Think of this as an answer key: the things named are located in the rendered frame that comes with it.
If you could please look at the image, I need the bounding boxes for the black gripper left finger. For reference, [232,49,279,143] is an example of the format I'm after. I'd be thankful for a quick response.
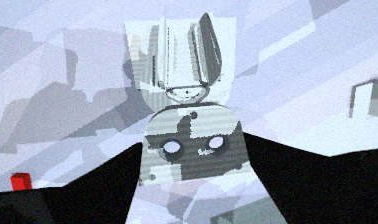
[0,142,143,224]

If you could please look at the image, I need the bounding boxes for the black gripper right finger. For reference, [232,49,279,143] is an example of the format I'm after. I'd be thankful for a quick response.
[243,132,378,224]

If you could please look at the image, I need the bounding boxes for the red rectangular post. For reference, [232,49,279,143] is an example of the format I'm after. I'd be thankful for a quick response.
[10,173,33,190]

